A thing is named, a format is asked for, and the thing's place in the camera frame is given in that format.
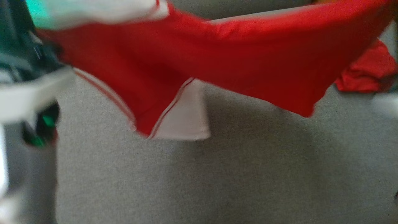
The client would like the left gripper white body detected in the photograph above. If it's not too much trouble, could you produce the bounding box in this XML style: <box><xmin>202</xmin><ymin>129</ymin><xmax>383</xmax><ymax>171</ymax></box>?
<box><xmin>0</xmin><ymin>66</ymin><xmax>76</xmax><ymax>124</ymax></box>

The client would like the red garment with white stripes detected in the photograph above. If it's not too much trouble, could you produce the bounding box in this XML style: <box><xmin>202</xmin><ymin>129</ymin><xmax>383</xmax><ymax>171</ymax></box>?
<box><xmin>334</xmin><ymin>40</ymin><xmax>398</xmax><ymax>94</ymax></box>

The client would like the grey fabric sofa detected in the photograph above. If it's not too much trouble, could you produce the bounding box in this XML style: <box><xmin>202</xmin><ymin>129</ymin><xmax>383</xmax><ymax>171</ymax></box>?
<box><xmin>55</xmin><ymin>0</ymin><xmax>398</xmax><ymax>224</ymax></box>

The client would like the red garment with white trim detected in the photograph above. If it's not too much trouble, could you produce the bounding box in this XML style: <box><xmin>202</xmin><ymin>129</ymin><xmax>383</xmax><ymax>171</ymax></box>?
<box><xmin>31</xmin><ymin>0</ymin><xmax>398</xmax><ymax>140</ymax></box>

